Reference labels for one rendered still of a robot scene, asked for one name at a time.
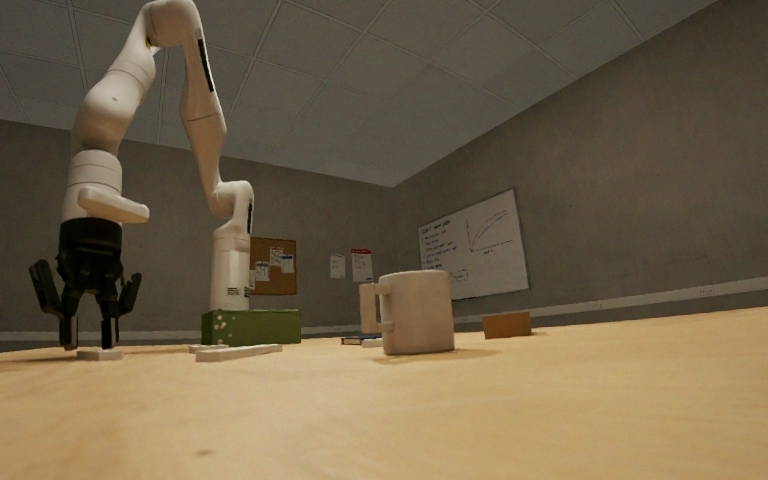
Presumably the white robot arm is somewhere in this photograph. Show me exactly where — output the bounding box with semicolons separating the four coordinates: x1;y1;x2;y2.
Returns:
60;0;254;311

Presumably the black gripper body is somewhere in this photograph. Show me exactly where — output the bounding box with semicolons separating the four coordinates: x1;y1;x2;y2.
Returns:
55;217;124;295

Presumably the white domino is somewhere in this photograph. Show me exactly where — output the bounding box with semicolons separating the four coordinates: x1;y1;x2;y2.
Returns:
189;345;229;354
229;346;266;358
196;349;245;362
76;350;122;361
362;339;383;348
261;344;283;354

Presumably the beige mug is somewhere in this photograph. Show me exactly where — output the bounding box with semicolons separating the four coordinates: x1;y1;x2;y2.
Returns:
359;270;455;355

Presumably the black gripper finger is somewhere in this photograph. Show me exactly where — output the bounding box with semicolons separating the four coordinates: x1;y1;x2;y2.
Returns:
95;263;142;350
29;259;92;351

